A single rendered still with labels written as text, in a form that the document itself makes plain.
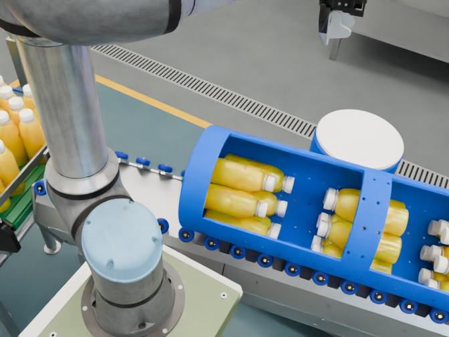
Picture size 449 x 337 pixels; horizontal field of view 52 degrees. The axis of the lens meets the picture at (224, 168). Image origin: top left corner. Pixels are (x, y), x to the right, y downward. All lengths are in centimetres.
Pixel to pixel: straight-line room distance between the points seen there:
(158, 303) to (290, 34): 339
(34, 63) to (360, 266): 81
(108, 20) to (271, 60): 326
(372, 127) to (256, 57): 221
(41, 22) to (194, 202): 72
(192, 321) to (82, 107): 44
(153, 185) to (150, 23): 102
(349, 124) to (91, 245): 106
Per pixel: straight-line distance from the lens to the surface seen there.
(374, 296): 127
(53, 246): 244
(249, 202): 114
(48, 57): 60
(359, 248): 109
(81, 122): 67
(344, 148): 147
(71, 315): 91
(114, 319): 84
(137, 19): 45
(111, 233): 71
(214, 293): 91
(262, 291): 132
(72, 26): 45
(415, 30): 386
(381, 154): 150
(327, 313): 133
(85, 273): 102
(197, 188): 109
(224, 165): 115
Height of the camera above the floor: 201
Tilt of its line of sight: 47 degrees down
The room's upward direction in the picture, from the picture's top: 6 degrees clockwise
